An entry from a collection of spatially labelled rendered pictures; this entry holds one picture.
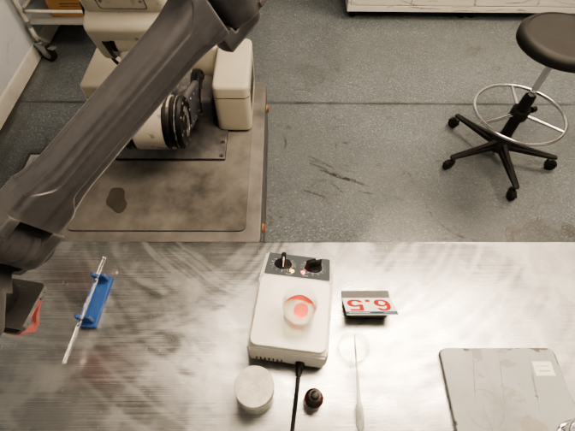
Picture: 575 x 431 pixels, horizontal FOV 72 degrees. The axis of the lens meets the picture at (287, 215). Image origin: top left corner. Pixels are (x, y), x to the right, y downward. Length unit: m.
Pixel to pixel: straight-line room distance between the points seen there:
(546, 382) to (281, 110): 1.77
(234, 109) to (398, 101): 1.14
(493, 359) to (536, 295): 0.17
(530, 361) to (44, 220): 0.76
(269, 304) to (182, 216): 0.75
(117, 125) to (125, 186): 1.02
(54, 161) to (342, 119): 1.83
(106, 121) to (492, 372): 0.69
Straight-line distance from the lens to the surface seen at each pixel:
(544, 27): 1.88
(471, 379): 0.78
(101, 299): 0.82
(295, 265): 0.74
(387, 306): 0.75
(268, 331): 0.65
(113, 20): 1.22
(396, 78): 2.53
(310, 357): 0.66
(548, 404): 0.82
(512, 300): 0.88
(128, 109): 0.48
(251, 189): 1.39
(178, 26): 0.49
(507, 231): 1.98
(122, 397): 0.76
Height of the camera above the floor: 1.45
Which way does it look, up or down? 56 degrees down
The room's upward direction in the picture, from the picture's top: 1 degrees clockwise
